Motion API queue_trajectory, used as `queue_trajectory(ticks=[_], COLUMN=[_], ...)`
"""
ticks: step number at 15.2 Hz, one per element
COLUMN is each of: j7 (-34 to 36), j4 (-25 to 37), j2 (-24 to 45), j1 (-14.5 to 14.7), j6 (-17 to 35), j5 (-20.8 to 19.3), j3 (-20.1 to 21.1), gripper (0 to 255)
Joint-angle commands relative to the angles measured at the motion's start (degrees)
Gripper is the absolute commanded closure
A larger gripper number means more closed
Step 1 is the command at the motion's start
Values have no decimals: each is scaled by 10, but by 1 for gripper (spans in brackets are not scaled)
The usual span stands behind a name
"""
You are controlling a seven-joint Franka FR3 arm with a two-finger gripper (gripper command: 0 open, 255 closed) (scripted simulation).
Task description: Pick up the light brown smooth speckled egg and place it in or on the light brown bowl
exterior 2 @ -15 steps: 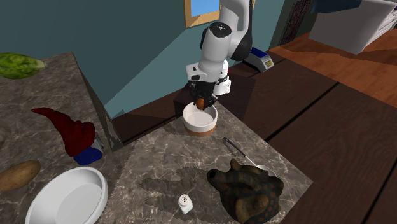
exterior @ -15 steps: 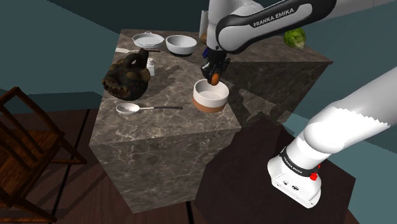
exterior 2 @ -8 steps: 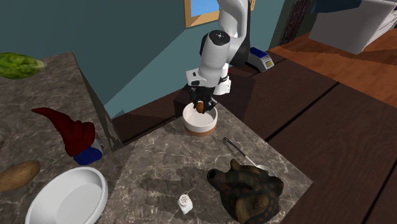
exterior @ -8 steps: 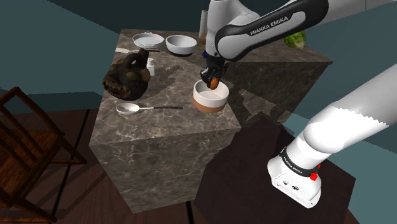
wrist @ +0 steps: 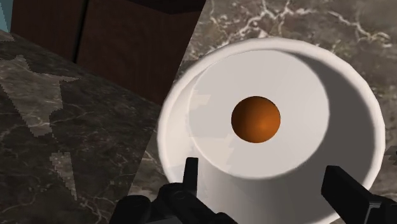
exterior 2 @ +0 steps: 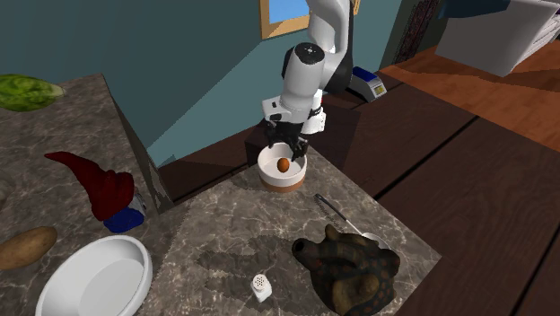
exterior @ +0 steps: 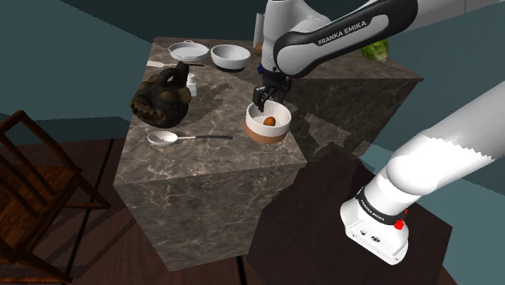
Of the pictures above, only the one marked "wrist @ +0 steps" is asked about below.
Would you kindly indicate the dark brown wooden cabinet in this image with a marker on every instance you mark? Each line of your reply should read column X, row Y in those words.
column 124, row 43

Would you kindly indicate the white bowl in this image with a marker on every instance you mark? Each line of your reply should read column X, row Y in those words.
column 341, row 130

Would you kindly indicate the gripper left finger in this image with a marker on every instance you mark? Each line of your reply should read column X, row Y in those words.
column 189, row 198

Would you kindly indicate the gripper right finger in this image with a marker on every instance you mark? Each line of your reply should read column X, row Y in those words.
column 350, row 192

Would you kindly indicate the orange ball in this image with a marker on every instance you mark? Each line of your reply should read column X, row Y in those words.
column 256, row 119

